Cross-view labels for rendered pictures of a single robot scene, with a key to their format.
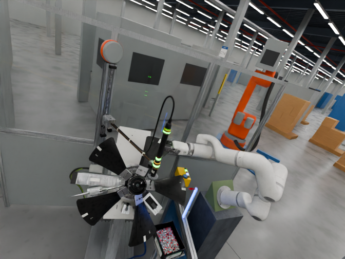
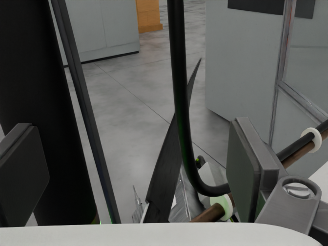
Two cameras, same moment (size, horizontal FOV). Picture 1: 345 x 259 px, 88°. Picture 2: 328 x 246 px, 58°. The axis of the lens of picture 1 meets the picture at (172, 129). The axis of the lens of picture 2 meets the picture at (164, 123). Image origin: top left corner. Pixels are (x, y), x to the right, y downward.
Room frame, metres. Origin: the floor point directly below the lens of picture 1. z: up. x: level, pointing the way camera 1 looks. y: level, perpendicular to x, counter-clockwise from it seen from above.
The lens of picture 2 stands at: (1.02, -0.08, 1.56)
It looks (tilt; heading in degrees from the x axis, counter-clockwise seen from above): 28 degrees down; 106
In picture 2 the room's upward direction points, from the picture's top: 4 degrees counter-clockwise
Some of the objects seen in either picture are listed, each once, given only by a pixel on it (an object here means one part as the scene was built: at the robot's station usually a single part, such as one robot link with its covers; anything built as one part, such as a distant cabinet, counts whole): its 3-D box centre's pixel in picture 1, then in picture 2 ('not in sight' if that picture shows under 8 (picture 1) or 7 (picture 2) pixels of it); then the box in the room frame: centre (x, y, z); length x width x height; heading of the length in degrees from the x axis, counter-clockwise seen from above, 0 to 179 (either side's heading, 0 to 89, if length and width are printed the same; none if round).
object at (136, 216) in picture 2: (94, 191); (142, 217); (0.83, 0.36, 1.08); 0.07 x 0.04 x 0.06; 119
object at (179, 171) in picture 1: (182, 177); not in sight; (1.32, -0.22, 1.02); 0.16 x 0.10 x 0.11; 18
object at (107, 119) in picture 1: (108, 121); not in sight; (1.30, 0.53, 1.35); 0.10 x 0.07 x 0.08; 53
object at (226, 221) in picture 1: (203, 234); not in sight; (1.26, -0.63, 0.46); 0.30 x 0.30 x 0.93; 27
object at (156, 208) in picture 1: (150, 202); not in sight; (0.97, -0.01, 0.98); 0.20 x 0.16 x 0.20; 18
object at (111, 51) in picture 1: (111, 51); not in sight; (1.36, 0.60, 1.88); 0.17 x 0.15 x 0.16; 108
